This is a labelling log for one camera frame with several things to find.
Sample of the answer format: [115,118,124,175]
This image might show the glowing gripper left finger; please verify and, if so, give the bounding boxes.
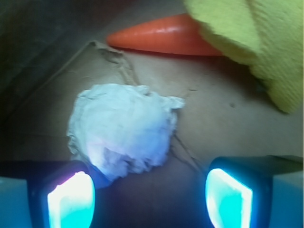
[0,161,95,228]

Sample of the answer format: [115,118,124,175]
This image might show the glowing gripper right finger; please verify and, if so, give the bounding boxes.
[205,155,304,228]

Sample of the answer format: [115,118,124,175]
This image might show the white paper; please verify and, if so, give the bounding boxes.
[66,84,185,189]

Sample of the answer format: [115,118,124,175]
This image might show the brown paper bag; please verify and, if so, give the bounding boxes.
[0,0,304,167]

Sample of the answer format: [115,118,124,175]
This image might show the yellow cloth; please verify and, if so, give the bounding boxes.
[184,0,304,114]

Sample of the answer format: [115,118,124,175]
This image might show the orange carrot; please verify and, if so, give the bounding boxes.
[106,13,222,57]

